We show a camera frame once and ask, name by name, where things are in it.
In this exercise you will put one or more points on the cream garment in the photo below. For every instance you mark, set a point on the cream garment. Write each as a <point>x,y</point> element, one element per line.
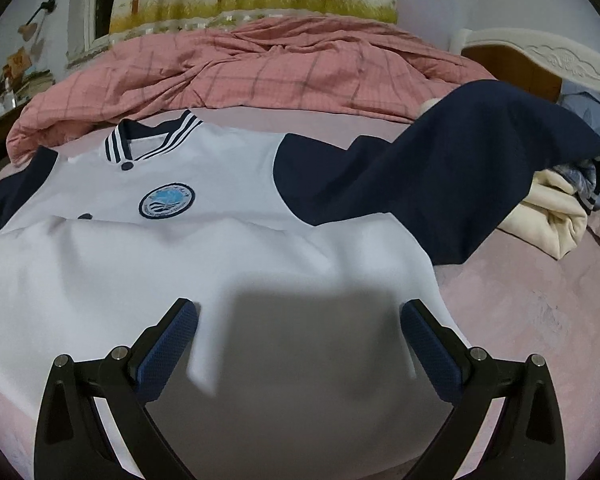
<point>545,220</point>

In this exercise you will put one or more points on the wall mounted desk lamp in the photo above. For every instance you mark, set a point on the wall mounted desk lamp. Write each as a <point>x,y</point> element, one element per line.
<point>29,30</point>

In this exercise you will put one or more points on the white framed window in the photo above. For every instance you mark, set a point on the white framed window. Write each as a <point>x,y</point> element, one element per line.
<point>92,10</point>

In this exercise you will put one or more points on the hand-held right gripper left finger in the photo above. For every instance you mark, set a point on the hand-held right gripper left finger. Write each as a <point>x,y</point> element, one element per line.
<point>167,345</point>

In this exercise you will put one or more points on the stack of green books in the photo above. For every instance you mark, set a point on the stack of green books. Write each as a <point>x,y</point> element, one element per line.
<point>35,84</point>

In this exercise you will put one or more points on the orange paper box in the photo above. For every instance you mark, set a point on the orange paper box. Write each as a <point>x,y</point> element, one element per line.
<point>20,61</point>

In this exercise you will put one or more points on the blue patterned garment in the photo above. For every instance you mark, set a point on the blue patterned garment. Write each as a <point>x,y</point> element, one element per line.
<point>575,175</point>

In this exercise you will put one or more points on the white and navy jacket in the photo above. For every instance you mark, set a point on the white and navy jacket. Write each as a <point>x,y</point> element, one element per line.
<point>280,240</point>

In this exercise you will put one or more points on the white carved headboard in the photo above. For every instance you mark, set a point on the white carved headboard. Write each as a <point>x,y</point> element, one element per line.
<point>555,52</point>

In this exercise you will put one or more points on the pink plaid quilt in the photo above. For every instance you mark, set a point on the pink plaid quilt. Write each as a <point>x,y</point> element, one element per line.
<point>280,70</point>

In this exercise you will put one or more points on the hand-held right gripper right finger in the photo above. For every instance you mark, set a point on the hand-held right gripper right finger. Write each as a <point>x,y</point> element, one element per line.
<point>430,350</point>

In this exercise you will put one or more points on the blue floral pillow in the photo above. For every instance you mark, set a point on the blue floral pillow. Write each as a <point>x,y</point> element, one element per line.
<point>595,110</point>

